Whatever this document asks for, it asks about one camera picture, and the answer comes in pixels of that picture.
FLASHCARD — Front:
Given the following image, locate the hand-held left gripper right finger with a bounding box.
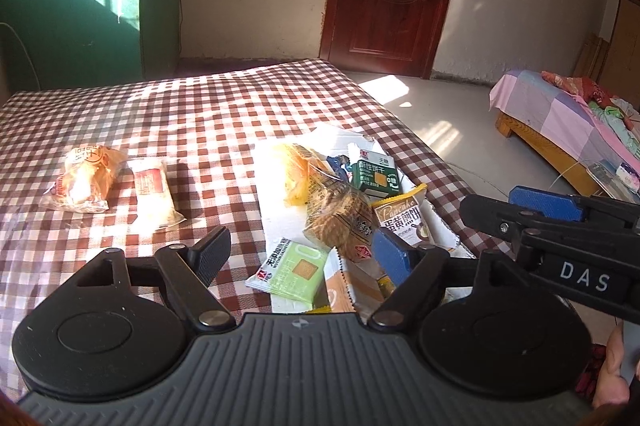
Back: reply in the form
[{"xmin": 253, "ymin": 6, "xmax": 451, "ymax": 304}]
[{"xmin": 368, "ymin": 227, "xmax": 546, "ymax": 333}]

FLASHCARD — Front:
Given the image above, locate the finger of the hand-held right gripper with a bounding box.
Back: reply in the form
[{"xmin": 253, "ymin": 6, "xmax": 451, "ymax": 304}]
[
  {"xmin": 460, "ymin": 193, "xmax": 640, "ymax": 253},
  {"xmin": 509, "ymin": 185, "xmax": 640, "ymax": 223}
]

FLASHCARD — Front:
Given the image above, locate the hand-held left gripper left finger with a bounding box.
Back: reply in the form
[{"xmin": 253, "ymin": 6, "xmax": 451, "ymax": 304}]
[{"xmin": 74, "ymin": 226, "xmax": 236, "ymax": 333}]

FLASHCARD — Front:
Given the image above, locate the brown white gold-edged packet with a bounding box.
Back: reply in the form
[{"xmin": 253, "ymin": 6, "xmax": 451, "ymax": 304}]
[{"xmin": 370, "ymin": 183, "xmax": 458, "ymax": 252}]

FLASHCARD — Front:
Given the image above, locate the gold-edged bread packet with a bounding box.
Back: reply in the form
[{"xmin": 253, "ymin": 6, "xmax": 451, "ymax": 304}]
[{"xmin": 320, "ymin": 246, "xmax": 396, "ymax": 314}]

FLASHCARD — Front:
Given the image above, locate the clear round cookie packet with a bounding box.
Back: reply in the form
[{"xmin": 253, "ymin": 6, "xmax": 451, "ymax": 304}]
[{"xmin": 302, "ymin": 166, "xmax": 378, "ymax": 263}]

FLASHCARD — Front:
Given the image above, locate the white cardboard box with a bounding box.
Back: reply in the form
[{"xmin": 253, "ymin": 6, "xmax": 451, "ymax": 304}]
[{"xmin": 252, "ymin": 123, "xmax": 476, "ymax": 314}]

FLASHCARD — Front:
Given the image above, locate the dark green biscuit packet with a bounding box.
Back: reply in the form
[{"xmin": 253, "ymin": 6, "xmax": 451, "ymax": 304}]
[{"xmin": 347, "ymin": 146, "xmax": 403, "ymax": 199}]

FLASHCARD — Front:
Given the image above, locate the light green biscuit packet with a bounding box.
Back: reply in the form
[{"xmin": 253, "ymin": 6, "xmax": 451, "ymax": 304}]
[{"xmin": 245, "ymin": 236, "xmax": 331, "ymax": 304}]

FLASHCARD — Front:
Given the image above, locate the blue white snack packet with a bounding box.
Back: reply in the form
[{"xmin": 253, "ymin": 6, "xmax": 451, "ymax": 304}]
[{"xmin": 325, "ymin": 153, "xmax": 353, "ymax": 182}]

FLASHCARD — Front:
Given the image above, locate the yellow cake packet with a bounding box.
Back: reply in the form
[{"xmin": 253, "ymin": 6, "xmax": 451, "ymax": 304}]
[{"xmin": 272, "ymin": 143, "xmax": 326, "ymax": 207}]

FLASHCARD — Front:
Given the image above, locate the person's right hand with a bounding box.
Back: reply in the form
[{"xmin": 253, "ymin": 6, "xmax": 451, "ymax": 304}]
[{"xmin": 592, "ymin": 323, "xmax": 633, "ymax": 409}]

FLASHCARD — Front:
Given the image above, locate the red white snack packet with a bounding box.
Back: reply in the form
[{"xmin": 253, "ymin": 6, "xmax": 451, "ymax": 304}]
[{"xmin": 125, "ymin": 156, "xmax": 187, "ymax": 232}]

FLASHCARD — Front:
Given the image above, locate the person's red patterned clothing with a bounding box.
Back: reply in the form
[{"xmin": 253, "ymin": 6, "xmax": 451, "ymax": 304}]
[{"xmin": 575, "ymin": 343, "xmax": 607, "ymax": 402}]

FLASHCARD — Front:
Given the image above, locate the wooden bed with pink blanket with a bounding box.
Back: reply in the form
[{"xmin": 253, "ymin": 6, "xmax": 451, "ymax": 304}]
[{"xmin": 489, "ymin": 69, "xmax": 640, "ymax": 207}]

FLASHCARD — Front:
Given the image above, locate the green clothing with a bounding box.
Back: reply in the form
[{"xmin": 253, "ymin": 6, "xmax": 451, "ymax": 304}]
[{"xmin": 587, "ymin": 99, "xmax": 640, "ymax": 133}]

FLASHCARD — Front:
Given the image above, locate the red floral cloth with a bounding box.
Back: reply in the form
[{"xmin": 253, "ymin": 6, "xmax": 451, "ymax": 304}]
[{"xmin": 542, "ymin": 71, "xmax": 626, "ymax": 107}]

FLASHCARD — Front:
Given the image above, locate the orange bread packet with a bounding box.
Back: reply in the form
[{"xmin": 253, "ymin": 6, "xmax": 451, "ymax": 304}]
[{"xmin": 40, "ymin": 143, "xmax": 128, "ymax": 213}]

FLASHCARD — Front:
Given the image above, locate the thin floor cable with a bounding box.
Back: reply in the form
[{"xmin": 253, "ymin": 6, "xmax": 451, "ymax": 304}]
[{"xmin": 445, "ymin": 161, "xmax": 516, "ymax": 194}]

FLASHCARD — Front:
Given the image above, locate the wooden bed frame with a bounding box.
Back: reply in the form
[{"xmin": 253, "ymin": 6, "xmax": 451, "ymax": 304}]
[{"xmin": 495, "ymin": 111, "xmax": 601, "ymax": 198}]

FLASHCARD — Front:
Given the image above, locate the white power cable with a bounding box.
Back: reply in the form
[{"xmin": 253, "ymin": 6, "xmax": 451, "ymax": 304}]
[{"xmin": 0, "ymin": 21, "xmax": 42, "ymax": 90}]

